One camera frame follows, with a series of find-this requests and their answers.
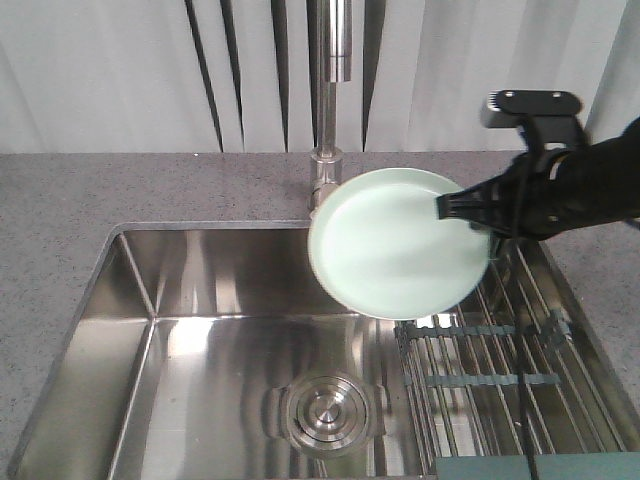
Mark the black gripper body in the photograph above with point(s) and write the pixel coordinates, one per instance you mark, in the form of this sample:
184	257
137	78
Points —
524	201

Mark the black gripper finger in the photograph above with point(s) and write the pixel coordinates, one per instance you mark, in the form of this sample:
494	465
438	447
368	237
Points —
476	203

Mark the mint green round plate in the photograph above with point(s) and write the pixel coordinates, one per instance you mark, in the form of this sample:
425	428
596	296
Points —
378	246

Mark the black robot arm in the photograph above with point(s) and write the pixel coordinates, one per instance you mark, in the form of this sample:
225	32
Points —
601	182

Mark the grey blue dish drying rack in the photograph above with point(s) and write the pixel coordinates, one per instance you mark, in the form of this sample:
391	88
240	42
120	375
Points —
508	384

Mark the steel kitchen faucet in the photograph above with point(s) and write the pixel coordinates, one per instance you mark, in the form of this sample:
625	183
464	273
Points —
333	65

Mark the round steel sink drain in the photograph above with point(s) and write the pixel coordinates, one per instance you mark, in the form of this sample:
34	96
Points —
323	416

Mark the stainless steel sink basin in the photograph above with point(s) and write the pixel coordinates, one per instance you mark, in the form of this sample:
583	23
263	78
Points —
178	338

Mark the white pleated curtain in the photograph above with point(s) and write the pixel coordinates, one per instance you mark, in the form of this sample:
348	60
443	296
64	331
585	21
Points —
239	76

